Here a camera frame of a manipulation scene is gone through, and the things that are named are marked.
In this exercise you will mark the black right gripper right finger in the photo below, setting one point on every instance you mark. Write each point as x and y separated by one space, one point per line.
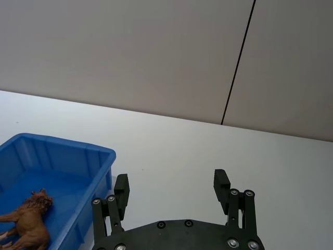
235 205

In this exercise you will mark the brown toy lion figure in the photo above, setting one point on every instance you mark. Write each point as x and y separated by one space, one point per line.
28 221

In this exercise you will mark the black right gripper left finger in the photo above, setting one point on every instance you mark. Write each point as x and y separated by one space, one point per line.
117 205

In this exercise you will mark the blue plastic bin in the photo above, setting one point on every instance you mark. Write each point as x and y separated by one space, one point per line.
65 179

